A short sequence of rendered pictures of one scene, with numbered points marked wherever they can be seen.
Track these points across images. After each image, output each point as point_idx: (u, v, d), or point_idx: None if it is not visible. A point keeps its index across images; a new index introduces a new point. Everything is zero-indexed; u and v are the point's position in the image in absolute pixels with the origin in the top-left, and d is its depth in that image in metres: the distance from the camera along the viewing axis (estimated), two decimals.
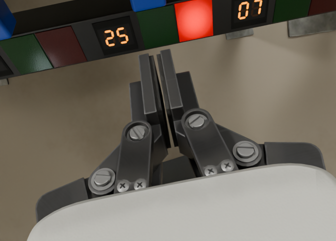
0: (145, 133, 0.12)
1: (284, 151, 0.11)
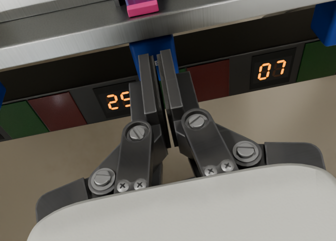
0: (145, 133, 0.12)
1: (284, 151, 0.11)
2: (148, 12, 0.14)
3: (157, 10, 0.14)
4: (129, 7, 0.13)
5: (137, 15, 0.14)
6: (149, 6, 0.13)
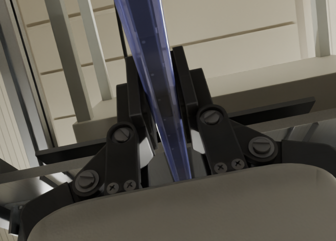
0: (130, 134, 0.12)
1: (301, 151, 0.11)
2: None
3: None
4: None
5: None
6: None
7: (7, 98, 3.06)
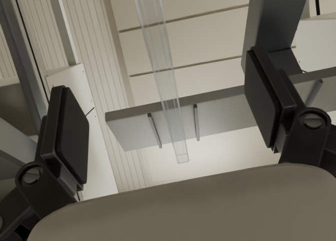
0: (40, 171, 0.12)
1: None
2: None
3: None
4: None
5: None
6: None
7: (84, 56, 3.21)
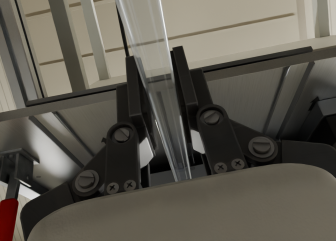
0: (130, 134, 0.12)
1: (301, 151, 0.11)
2: None
3: None
4: None
5: None
6: None
7: (5, 89, 3.05)
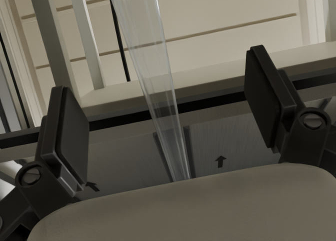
0: (40, 171, 0.12)
1: None
2: None
3: None
4: None
5: None
6: None
7: None
